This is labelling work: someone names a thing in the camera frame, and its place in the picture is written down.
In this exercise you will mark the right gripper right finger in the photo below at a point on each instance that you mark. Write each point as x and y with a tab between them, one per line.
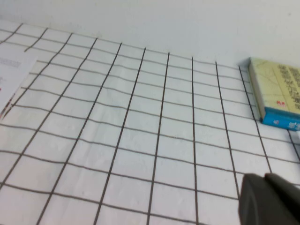
288	197

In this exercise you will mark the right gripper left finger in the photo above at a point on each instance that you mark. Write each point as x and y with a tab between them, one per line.
257	204

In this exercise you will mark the white product brochure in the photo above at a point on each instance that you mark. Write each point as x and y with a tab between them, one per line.
14	79

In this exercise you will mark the yellow and blue box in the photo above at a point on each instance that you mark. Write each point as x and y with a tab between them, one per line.
274	89

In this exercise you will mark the white black grid tablecloth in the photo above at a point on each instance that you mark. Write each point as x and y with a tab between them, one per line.
145	131

